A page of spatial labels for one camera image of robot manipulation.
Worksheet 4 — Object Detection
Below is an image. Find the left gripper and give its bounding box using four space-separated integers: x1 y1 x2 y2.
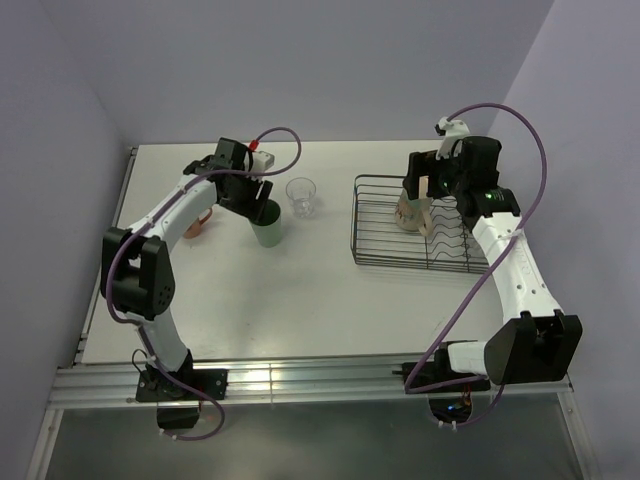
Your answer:
220 170 272 222

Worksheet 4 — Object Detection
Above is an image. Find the green plastic cup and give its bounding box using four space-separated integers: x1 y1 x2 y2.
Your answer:
251 200 282 248

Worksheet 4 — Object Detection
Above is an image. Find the tall clear glass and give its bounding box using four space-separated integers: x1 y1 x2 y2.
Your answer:
285 177 317 218

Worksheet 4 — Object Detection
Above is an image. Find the cream floral mug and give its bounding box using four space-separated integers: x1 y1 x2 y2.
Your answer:
394 188 434 237

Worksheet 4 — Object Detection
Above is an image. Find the pink mug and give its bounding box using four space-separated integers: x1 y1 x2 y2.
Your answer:
183 208 213 240

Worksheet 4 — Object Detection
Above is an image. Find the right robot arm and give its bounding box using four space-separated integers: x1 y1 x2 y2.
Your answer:
403 136 583 390

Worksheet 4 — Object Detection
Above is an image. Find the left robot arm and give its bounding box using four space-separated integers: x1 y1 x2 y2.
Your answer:
100 138 275 399

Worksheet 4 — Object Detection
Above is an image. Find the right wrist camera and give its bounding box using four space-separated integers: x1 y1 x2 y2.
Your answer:
435 117 470 160

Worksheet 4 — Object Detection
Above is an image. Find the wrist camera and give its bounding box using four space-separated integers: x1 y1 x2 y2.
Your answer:
435 117 470 160
246 151 275 176

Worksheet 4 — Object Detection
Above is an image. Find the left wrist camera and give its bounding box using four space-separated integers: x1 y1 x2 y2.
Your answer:
246 151 275 176

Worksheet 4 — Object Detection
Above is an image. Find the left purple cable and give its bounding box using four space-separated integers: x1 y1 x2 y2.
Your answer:
107 127 302 442

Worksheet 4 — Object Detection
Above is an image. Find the black wire dish rack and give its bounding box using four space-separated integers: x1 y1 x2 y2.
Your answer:
350 174 488 274

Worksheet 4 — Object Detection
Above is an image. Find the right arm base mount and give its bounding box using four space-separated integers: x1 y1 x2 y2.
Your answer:
403 361 491 395

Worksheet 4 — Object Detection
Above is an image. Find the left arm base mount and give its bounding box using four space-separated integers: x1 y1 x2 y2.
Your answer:
134 366 228 437

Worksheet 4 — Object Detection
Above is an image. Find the aluminium rail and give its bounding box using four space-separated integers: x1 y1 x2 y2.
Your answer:
47 352 574 409

